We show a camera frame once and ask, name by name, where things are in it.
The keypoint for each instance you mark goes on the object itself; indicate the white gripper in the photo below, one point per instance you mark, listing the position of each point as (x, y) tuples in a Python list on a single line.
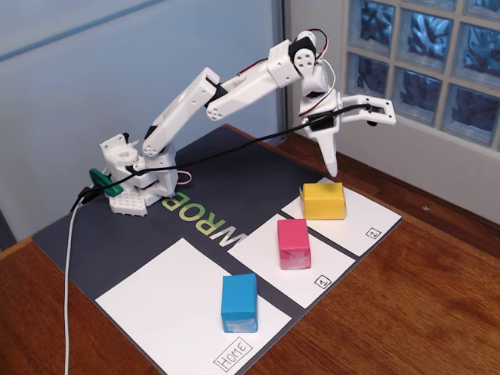
[(323, 132)]

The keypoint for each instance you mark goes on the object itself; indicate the yellow paper box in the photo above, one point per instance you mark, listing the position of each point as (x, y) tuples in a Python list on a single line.
[(322, 201)]

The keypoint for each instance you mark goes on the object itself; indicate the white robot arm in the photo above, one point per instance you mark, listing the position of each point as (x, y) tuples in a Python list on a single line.
[(242, 86)]

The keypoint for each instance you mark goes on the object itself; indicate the pink paper box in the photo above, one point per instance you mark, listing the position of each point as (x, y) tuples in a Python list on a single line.
[(293, 242)]

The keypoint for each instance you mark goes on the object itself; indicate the blue paper box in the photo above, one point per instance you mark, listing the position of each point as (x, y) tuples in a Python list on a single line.
[(239, 301)]

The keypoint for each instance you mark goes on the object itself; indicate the white paper sheet marked HOME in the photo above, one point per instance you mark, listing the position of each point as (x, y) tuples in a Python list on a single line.
[(164, 304)]

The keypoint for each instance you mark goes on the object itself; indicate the white paper sheet marked 2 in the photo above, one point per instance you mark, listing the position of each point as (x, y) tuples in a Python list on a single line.
[(367, 218)]

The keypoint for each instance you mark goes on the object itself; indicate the white paper sheet marked 1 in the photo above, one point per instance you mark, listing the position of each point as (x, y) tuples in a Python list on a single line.
[(258, 261)]

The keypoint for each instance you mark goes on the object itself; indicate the glass block window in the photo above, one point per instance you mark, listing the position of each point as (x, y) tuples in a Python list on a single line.
[(422, 31)]

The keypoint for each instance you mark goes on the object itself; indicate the green clamp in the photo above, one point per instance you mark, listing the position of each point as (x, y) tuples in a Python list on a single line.
[(103, 180)]

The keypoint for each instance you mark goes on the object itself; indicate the black mat with WRO print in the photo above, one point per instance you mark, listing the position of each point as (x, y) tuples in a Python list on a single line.
[(117, 242)]

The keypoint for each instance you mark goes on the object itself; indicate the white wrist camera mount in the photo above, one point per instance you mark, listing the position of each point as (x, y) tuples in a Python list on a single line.
[(384, 109)]

